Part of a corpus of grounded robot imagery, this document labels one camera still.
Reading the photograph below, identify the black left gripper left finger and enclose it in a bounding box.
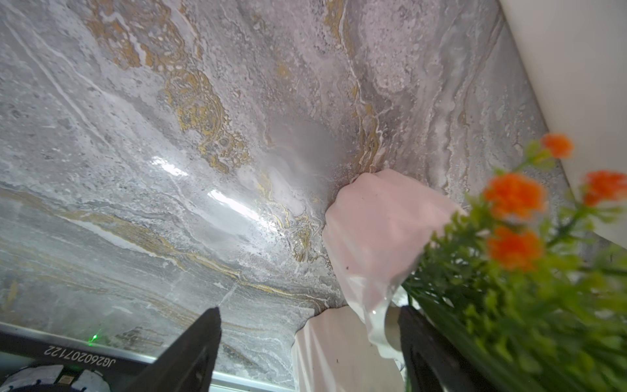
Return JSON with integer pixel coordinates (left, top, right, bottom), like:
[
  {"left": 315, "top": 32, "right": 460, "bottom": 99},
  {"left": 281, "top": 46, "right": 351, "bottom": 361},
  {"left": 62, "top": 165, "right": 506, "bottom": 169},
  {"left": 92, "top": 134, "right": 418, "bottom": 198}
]
[{"left": 127, "top": 307, "right": 222, "bottom": 392}]

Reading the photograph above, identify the orange flower plant white pot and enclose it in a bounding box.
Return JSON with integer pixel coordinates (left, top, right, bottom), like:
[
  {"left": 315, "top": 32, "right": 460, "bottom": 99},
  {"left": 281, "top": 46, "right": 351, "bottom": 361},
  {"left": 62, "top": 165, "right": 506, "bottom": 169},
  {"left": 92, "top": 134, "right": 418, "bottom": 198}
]
[{"left": 292, "top": 134, "right": 626, "bottom": 391}]

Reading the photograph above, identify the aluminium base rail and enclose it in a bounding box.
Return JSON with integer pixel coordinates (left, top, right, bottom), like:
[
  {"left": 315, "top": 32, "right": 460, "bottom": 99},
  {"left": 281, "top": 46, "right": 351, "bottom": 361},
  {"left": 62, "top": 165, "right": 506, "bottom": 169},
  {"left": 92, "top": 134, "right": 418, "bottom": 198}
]
[{"left": 1, "top": 323, "right": 281, "bottom": 391}]

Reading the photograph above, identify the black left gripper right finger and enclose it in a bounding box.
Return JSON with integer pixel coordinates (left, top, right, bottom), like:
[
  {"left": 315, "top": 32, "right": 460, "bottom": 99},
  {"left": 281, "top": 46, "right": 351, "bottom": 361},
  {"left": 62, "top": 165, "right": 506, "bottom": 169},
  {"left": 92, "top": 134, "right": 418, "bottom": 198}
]
[{"left": 398, "top": 306, "right": 495, "bottom": 391}]

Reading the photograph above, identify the cream plastic storage box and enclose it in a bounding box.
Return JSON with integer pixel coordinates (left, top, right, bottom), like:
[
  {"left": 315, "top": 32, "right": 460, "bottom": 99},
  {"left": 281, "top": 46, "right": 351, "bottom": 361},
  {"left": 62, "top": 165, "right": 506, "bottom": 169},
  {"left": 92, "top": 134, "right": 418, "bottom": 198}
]
[{"left": 501, "top": 0, "right": 626, "bottom": 196}]

